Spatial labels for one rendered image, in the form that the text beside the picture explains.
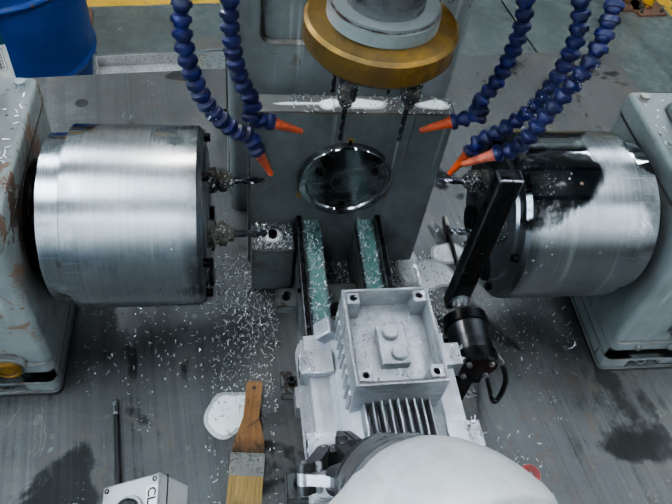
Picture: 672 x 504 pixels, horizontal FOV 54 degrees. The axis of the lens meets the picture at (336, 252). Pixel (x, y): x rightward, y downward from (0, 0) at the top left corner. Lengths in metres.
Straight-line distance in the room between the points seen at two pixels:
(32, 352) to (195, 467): 0.28
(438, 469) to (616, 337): 0.86
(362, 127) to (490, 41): 2.46
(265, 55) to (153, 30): 2.18
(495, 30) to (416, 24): 2.74
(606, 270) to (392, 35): 0.46
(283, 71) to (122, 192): 0.35
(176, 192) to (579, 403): 0.73
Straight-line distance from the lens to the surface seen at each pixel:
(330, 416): 0.75
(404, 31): 0.74
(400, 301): 0.77
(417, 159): 1.04
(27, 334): 0.97
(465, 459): 0.32
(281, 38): 1.03
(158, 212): 0.82
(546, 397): 1.15
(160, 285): 0.87
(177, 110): 1.49
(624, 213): 0.97
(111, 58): 2.32
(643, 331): 1.16
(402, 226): 1.15
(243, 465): 1.00
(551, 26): 3.66
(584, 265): 0.97
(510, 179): 0.76
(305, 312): 0.98
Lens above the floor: 1.75
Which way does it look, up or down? 51 degrees down
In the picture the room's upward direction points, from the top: 10 degrees clockwise
